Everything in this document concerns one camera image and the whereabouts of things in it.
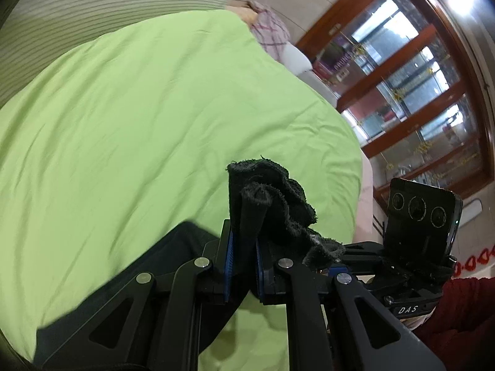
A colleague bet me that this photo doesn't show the black fleece pants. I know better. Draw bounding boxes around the black fleece pants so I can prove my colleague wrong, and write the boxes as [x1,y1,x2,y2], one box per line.
[34,159,344,370]

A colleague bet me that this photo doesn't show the red knit sleeve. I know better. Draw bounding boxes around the red knit sleeve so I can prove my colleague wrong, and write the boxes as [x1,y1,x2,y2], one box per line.
[414,278,495,370]

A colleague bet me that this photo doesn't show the wooden glass display cabinet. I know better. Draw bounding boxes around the wooden glass display cabinet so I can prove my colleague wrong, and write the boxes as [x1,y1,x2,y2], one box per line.
[298,0,494,206]

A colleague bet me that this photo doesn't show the pink plaid cloth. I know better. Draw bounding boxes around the pink plaid cloth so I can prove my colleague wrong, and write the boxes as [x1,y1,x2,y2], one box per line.
[247,1,290,62]

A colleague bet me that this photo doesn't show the light green bed sheet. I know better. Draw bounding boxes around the light green bed sheet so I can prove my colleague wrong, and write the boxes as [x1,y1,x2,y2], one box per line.
[1,10,362,360]

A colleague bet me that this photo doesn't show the white bedside object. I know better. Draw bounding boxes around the white bedside object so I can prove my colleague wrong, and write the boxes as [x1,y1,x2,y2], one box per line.
[281,43,337,108]

